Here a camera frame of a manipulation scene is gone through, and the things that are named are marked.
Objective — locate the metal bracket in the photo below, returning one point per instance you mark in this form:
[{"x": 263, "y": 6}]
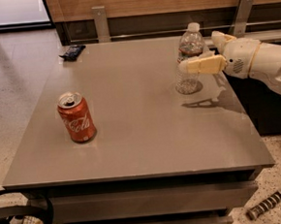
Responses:
[
  {"x": 242, "y": 13},
  {"x": 101, "y": 24}
]

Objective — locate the clear plastic water bottle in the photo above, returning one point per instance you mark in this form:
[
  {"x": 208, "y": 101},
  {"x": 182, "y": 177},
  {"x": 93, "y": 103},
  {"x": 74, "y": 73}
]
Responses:
[{"x": 190, "y": 44}]

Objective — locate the left metal bracket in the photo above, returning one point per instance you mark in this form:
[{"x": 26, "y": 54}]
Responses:
[{"x": 101, "y": 24}]

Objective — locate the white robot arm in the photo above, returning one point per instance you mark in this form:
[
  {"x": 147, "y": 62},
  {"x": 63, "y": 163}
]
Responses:
[{"x": 266, "y": 66}]

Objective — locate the white striped power strip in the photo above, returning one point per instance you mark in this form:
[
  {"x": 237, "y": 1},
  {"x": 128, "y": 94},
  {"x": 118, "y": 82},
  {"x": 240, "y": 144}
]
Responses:
[{"x": 265, "y": 205}]

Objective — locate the red coca-cola can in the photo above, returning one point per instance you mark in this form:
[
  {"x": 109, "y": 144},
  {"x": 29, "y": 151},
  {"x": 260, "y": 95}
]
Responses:
[{"x": 75, "y": 114}]

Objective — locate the grey table drawer unit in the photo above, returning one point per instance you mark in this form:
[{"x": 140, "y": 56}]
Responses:
[{"x": 181, "y": 204}]

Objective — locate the dark blue rxbar wrapper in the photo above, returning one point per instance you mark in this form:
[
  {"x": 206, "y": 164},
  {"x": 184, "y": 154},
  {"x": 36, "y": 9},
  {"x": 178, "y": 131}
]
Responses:
[{"x": 72, "y": 53}]

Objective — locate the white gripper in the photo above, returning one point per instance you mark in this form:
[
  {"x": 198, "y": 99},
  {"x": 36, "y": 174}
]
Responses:
[{"x": 239, "y": 57}]

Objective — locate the right metal bracket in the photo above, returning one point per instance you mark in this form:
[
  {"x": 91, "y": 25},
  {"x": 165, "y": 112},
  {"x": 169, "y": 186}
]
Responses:
[{"x": 242, "y": 13}]

